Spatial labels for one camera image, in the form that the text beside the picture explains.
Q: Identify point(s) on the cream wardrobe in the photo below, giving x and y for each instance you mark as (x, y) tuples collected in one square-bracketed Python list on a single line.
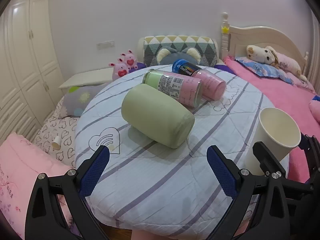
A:
[(25, 42)]

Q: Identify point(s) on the white plush animal toy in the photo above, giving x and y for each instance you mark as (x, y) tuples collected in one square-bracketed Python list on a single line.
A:
[(255, 52)]

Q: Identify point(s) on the pink cup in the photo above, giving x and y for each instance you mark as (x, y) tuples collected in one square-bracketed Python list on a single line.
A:
[(212, 85)]

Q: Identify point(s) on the blue can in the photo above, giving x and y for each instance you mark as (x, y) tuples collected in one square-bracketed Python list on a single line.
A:
[(182, 66)]

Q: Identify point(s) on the pink floral quilt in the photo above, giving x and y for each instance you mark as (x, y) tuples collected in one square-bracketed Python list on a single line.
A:
[(20, 160)]

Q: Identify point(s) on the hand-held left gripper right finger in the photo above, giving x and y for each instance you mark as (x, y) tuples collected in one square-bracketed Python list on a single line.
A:
[(222, 172)]

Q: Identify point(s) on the light green cup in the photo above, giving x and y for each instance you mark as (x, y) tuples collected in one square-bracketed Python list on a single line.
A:
[(155, 115)]

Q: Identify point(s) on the heart print pillow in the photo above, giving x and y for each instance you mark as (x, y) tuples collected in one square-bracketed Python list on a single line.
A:
[(62, 130)]

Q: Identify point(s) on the pink bedspread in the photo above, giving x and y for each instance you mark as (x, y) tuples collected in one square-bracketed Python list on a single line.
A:
[(275, 92)]

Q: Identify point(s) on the grey flower pillow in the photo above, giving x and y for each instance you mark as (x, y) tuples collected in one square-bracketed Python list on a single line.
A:
[(80, 100)]

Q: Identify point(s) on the white nightstand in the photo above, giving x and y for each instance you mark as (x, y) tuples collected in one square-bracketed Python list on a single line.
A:
[(85, 78)]

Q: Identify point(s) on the pink bunny plush toy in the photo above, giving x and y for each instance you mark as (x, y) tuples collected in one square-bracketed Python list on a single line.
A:
[(130, 60), (120, 72)]

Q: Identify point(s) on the pink and green labelled jar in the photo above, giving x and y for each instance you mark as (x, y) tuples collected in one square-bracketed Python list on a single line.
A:
[(172, 85)]

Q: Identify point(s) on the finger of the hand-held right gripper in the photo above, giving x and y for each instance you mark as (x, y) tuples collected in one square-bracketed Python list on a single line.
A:
[(266, 156), (312, 147)]

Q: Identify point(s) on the striped white quilt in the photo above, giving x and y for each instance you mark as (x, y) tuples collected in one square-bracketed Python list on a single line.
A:
[(162, 180)]

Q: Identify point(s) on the white wall socket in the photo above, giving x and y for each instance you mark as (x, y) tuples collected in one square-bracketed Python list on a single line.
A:
[(105, 44)]

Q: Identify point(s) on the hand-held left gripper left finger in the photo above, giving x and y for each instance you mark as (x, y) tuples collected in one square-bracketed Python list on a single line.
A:
[(96, 170)]

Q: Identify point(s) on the small white roll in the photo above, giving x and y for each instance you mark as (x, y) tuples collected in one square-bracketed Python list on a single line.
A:
[(56, 142)]

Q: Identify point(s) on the white paper cup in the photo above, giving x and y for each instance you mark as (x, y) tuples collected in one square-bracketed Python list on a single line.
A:
[(270, 130)]

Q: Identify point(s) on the cream wooden bed headboard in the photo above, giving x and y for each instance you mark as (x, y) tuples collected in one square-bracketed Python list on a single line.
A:
[(270, 37)]

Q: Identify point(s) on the blue printed pillow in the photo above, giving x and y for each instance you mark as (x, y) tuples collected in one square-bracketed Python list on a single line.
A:
[(260, 68)]

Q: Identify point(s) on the grey bear cushion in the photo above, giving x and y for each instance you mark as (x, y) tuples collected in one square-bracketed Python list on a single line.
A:
[(172, 55)]

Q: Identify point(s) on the triangle patterned bolster pillow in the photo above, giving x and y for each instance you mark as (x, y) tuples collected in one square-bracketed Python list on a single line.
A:
[(155, 45)]

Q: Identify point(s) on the beige plush dog pink dress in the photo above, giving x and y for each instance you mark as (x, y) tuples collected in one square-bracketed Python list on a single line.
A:
[(287, 63)]

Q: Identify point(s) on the purple cloth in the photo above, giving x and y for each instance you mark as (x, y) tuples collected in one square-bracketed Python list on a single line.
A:
[(223, 68)]

